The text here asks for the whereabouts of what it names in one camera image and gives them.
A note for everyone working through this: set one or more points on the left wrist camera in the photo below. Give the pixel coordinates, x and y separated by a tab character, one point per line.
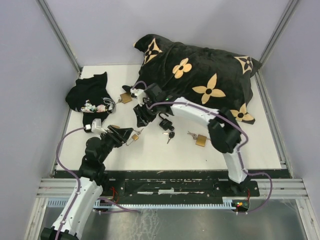
95	127

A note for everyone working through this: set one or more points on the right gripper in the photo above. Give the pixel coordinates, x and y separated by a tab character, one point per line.
142	116

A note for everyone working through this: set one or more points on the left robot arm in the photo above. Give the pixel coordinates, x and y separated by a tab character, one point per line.
90	182

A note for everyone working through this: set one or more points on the black-headed keys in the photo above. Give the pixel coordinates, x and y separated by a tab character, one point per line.
170	135

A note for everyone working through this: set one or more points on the large brass padlock long shackle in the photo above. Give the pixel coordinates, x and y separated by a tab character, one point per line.
201	140

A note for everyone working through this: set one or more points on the silver keys of small padlock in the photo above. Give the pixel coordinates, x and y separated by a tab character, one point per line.
139	131

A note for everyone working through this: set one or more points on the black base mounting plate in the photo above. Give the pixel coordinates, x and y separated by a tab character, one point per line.
141	187

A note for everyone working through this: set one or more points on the brass padlock near pillow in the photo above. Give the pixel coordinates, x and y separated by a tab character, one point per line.
124	98

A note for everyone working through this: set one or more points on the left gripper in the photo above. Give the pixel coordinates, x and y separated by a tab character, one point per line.
120	135

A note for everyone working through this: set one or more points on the small brass padlock long shackle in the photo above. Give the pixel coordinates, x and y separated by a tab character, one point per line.
133	138

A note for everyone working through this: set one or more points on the black padlock shackle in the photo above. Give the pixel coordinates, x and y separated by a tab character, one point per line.
166	124

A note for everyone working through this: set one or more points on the black floral pillow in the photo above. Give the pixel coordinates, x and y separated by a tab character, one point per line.
213	78

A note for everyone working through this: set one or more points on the black printed garment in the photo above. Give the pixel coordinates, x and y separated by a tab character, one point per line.
89	96

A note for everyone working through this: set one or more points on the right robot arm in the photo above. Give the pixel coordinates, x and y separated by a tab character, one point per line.
226	136

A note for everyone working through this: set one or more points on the silver keys of large padlock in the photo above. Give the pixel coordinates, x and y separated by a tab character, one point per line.
193	135

